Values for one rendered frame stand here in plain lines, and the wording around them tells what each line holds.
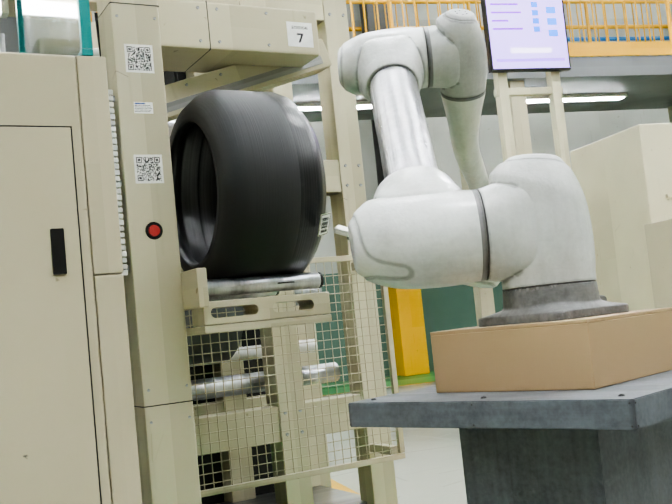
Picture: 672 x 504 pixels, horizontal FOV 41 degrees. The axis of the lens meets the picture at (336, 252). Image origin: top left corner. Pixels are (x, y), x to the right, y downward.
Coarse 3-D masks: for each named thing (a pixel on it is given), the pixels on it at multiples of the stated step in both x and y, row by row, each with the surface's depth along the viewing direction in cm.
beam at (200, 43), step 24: (168, 0) 269; (168, 24) 268; (192, 24) 272; (216, 24) 275; (240, 24) 279; (264, 24) 283; (312, 24) 292; (168, 48) 269; (192, 48) 272; (216, 48) 275; (240, 48) 278; (264, 48) 282; (288, 48) 286; (312, 48) 291
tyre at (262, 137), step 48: (240, 96) 239; (192, 144) 269; (240, 144) 227; (288, 144) 232; (192, 192) 274; (240, 192) 225; (288, 192) 230; (192, 240) 271; (240, 240) 228; (288, 240) 234
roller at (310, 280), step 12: (252, 276) 237; (264, 276) 238; (276, 276) 239; (288, 276) 240; (300, 276) 242; (312, 276) 243; (216, 288) 230; (228, 288) 231; (240, 288) 233; (252, 288) 235; (264, 288) 237; (276, 288) 238; (288, 288) 240; (300, 288) 242; (312, 288) 245
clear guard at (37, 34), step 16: (16, 0) 201; (32, 0) 189; (48, 0) 176; (64, 0) 164; (80, 0) 153; (16, 16) 202; (32, 16) 190; (48, 16) 176; (64, 16) 165; (80, 16) 153; (32, 32) 191; (48, 32) 177; (64, 32) 165; (80, 32) 153; (32, 48) 191; (48, 48) 178; (64, 48) 166; (80, 48) 156
